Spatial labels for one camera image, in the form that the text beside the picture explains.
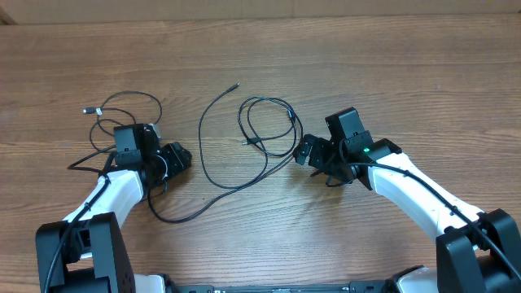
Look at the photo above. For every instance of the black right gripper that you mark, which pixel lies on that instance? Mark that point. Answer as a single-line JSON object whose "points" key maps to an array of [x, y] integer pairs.
{"points": [[311, 150]]}

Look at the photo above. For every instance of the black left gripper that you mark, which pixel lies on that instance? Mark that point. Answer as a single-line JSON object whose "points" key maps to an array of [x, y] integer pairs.
{"points": [[177, 156]]}

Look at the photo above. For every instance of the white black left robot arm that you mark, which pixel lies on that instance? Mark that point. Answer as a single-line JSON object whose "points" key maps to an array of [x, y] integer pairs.
{"points": [[85, 252]]}

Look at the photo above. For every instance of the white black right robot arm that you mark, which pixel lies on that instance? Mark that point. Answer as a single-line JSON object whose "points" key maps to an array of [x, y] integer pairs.
{"points": [[476, 251]]}

